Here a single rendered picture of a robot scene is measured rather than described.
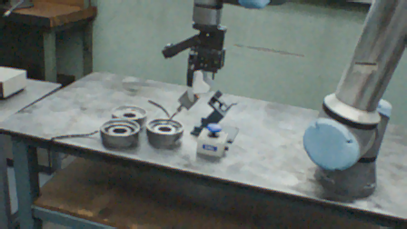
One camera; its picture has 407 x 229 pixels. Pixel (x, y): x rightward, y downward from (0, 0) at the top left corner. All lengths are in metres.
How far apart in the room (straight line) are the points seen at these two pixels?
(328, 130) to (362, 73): 0.13
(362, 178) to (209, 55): 0.47
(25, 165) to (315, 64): 1.91
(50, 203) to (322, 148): 0.83
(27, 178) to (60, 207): 0.13
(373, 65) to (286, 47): 1.85
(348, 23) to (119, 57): 1.56
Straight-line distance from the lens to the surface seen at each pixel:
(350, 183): 1.01
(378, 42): 0.79
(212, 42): 1.02
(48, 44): 2.57
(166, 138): 1.07
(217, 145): 1.04
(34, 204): 1.34
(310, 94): 2.70
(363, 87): 0.81
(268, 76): 2.67
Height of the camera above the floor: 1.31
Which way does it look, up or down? 23 degrees down
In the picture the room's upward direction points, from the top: 6 degrees clockwise
